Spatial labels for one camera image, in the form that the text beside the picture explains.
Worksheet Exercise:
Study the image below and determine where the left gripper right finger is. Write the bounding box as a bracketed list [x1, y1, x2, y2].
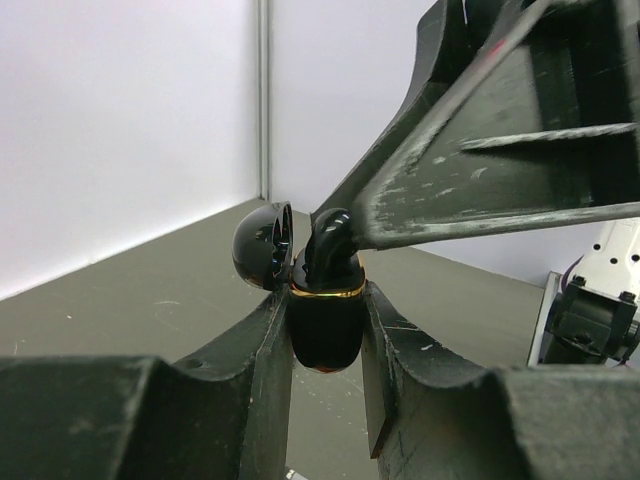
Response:
[361, 283, 639, 479]

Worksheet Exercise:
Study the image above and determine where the black earbud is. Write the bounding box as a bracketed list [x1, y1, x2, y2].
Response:
[305, 208, 362, 291]

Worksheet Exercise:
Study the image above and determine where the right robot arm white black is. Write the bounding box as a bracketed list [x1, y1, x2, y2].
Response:
[322, 1, 639, 364]

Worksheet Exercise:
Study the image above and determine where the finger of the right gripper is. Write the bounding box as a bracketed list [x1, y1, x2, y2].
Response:
[311, 0, 500, 220]
[351, 1, 639, 249]

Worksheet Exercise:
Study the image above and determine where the black earbud case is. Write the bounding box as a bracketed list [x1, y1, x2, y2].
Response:
[232, 202, 368, 373]

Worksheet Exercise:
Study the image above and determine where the aluminium frame post left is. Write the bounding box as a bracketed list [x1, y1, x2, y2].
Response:
[257, 0, 272, 200]

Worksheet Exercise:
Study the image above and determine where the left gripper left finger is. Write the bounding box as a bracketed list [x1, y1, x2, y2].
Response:
[1, 291, 292, 479]

